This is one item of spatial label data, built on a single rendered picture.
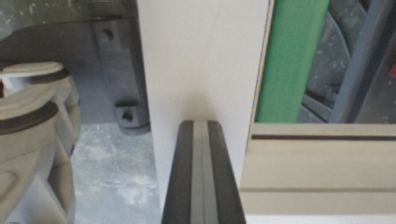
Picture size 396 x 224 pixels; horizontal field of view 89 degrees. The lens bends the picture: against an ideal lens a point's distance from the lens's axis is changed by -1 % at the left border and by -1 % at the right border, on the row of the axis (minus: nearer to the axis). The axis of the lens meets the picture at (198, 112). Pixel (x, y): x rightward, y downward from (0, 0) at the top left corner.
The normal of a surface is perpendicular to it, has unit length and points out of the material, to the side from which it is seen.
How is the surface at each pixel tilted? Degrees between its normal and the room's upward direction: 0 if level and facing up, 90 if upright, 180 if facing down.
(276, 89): 0
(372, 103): 0
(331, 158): 90
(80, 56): 0
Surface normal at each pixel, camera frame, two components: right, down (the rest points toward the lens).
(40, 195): 0.19, 0.46
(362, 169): 0.02, -0.88
